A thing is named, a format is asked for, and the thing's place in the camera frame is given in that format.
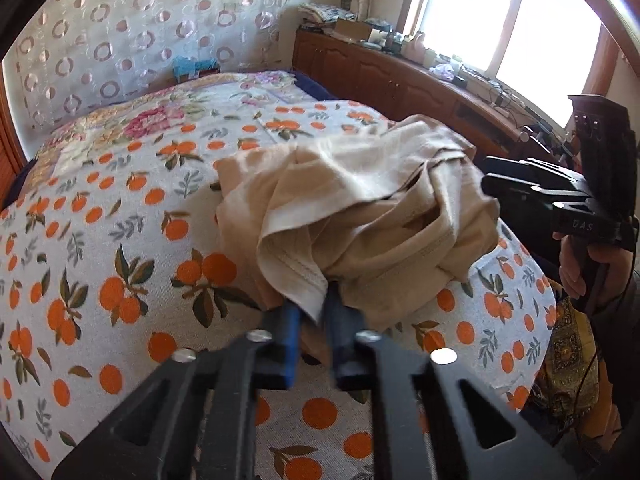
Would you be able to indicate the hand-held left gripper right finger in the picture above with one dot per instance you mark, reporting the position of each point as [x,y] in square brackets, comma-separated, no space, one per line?
[342,342]

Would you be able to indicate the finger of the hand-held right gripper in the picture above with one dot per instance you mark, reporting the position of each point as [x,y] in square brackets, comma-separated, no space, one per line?
[510,165]
[510,191]

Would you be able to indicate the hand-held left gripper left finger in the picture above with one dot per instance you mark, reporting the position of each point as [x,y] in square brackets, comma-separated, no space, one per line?
[287,332]

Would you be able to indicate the beige printed t-shirt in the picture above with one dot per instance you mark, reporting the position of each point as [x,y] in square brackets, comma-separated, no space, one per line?
[375,200]

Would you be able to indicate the person's right hand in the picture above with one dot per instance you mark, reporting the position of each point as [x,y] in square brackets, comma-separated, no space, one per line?
[570,267]

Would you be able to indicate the white plastic bag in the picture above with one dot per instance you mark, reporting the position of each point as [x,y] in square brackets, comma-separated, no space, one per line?
[445,71]

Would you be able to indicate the wooden cabinet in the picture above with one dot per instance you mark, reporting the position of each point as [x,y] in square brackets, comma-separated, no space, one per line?
[400,85]

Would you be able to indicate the window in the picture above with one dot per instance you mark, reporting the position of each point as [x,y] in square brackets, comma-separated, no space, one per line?
[500,15]

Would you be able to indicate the pink bottle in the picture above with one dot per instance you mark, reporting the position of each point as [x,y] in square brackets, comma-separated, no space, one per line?
[414,46]

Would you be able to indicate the orange fruit print bed sheet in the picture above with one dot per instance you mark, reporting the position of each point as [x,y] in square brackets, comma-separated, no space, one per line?
[150,240]

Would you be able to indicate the gold patterned cloth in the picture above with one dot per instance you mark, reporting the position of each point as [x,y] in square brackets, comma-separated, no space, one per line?
[567,350]

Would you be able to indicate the cardboard box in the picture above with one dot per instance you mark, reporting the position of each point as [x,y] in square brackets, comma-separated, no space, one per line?
[352,30]

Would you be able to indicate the dark blue blanket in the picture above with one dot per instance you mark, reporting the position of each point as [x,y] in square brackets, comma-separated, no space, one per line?
[312,85]

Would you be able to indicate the stack of folded cloths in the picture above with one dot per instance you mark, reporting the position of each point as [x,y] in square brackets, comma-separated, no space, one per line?
[325,12]

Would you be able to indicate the blue plush toy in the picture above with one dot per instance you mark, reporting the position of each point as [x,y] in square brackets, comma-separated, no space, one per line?
[195,69]

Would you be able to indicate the circle pattern curtain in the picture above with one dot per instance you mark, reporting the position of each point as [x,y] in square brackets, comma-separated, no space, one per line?
[150,25]

